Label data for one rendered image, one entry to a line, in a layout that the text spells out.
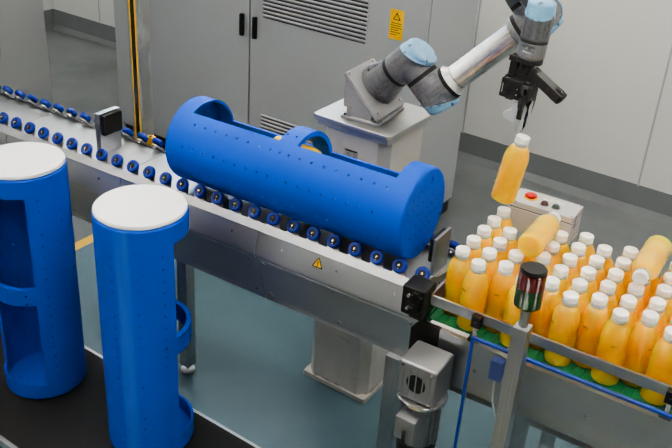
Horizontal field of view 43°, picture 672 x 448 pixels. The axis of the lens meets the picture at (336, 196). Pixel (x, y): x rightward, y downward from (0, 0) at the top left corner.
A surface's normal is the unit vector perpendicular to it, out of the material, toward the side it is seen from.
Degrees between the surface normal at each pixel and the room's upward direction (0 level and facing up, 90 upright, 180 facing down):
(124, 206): 0
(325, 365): 90
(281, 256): 71
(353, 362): 90
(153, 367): 90
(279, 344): 0
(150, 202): 0
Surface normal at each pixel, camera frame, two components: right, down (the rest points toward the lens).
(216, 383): 0.06, -0.89
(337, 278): -0.48, 0.04
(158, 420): 0.36, 0.44
